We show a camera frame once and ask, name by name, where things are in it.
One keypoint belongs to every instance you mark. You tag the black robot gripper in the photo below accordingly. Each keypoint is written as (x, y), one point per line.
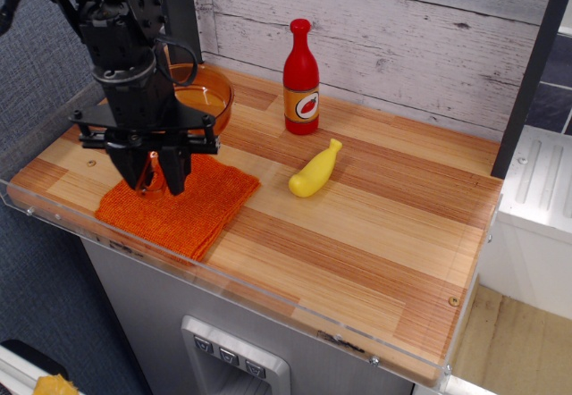
(130, 124)

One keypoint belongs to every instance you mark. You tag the amber plastic measuring cup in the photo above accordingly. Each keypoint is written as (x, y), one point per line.
(204, 89)

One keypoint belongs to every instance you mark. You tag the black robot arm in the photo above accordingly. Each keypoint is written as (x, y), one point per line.
(123, 38)

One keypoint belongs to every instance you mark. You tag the red hot sauce bottle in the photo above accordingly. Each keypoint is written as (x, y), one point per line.
(300, 81)

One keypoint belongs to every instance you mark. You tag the orange knitted cloth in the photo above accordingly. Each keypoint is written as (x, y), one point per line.
(190, 223)

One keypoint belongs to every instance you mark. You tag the yellow toy banana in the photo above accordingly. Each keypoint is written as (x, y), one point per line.
(316, 172)

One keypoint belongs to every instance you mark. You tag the silver toy fridge cabinet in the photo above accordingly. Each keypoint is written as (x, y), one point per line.
(151, 298)

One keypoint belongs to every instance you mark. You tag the silver water dispenser panel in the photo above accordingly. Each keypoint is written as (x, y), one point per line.
(225, 364)

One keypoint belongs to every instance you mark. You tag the yellow object at corner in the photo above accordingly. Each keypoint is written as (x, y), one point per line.
(54, 385)

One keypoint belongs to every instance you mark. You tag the clear acrylic table guard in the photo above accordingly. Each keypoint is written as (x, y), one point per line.
(383, 255)

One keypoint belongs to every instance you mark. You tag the white toy sink counter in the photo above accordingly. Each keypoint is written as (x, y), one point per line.
(528, 253)

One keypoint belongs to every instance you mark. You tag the dark left vertical post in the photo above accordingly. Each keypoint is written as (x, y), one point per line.
(182, 26)

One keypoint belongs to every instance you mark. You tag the dark vertical post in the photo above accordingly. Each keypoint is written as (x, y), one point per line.
(182, 26)
(543, 44)

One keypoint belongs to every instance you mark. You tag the dark right vertical post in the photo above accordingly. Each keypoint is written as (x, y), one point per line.
(543, 44)

